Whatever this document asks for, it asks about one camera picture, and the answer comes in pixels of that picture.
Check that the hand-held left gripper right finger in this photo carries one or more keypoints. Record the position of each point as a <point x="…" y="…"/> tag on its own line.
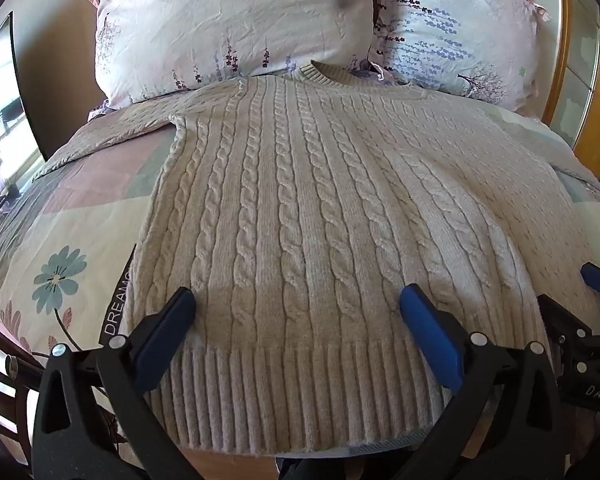
<point x="430" y="330"/>

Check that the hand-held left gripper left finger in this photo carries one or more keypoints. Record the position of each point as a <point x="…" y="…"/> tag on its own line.
<point x="165" y="330"/>

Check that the floral patchwork quilt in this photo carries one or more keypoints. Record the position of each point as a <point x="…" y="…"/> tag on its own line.
<point x="65" y="220"/>

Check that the dark-framed window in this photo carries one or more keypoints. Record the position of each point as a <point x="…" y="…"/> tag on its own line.
<point x="0" y="110"/>

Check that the pale blue floral pillow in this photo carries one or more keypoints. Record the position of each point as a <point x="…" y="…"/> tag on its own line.
<point x="455" y="30"/>

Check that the pink floral pillow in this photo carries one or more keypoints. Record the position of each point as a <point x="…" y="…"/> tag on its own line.
<point x="220" y="25"/>

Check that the dark wooden bed frame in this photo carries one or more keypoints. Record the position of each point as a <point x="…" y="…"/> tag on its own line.
<point x="0" y="375"/>

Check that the wooden frame with glass panels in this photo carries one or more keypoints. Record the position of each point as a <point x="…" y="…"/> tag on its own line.
<point x="580" y="60"/>

